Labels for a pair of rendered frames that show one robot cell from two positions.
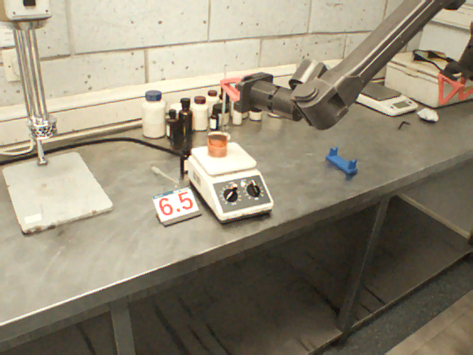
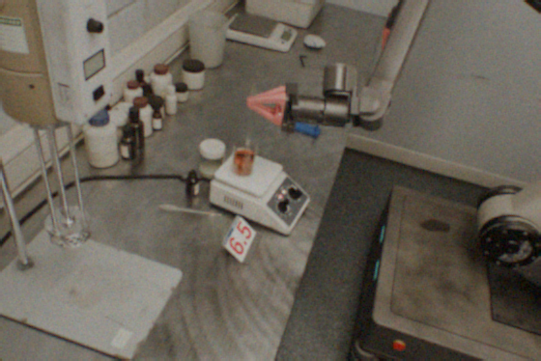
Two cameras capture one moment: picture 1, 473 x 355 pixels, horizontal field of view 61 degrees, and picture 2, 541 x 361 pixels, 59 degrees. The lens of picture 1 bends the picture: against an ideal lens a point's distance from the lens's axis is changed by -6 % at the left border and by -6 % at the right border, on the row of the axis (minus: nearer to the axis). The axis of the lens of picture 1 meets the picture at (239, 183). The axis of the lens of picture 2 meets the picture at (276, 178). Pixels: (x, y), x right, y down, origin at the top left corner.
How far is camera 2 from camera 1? 0.66 m
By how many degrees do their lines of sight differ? 37
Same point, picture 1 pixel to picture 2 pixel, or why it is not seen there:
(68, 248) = (197, 343)
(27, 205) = (91, 328)
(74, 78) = not seen: outside the picture
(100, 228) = (198, 303)
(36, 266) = not seen: outside the picture
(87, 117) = (14, 172)
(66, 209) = (141, 304)
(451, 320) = (399, 219)
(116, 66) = not seen: hidden behind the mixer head
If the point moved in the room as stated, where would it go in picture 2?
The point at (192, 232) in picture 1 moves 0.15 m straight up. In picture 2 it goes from (274, 258) to (286, 206)
